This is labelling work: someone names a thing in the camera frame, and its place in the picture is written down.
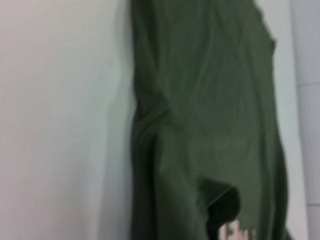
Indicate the dark green FREE t-shirt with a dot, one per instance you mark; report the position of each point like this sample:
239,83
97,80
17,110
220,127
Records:
200,100

